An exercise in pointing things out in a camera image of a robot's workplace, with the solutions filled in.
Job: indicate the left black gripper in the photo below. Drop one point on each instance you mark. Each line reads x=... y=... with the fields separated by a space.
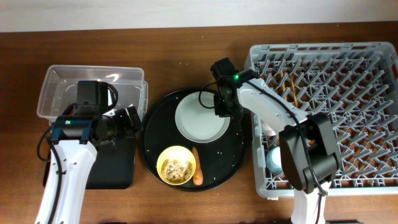
x=121 y=114

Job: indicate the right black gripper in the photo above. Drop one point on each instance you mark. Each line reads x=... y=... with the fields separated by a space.
x=220 y=107

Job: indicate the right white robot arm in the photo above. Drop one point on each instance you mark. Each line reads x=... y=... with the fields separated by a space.
x=309 y=152

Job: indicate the grey dishwasher rack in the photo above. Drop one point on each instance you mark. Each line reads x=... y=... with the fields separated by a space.
x=355 y=84

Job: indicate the round black serving tray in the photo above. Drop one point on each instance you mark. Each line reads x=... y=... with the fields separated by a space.
x=219 y=160

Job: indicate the orange carrot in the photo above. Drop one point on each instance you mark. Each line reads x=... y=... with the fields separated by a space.
x=198 y=174

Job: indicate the light blue plastic cup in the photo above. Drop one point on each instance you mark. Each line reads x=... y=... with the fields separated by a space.
x=273 y=160

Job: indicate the clear plastic bin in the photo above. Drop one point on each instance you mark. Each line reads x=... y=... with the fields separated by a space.
x=59 y=88

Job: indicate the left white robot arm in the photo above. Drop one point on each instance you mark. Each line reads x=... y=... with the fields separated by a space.
x=88 y=119

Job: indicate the pink plastic cup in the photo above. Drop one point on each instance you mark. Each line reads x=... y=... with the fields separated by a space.
x=267 y=129

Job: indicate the wooden chopstick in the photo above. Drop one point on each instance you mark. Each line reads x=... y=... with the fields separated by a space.
x=293 y=91
x=283 y=79

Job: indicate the black rectangular tray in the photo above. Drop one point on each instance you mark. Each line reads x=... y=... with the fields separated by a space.
x=108 y=166

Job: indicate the yellow bowl with food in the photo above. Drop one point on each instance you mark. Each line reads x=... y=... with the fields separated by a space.
x=176 y=165

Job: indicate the grey round plate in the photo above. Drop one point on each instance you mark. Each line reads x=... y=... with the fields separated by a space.
x=197 y=123

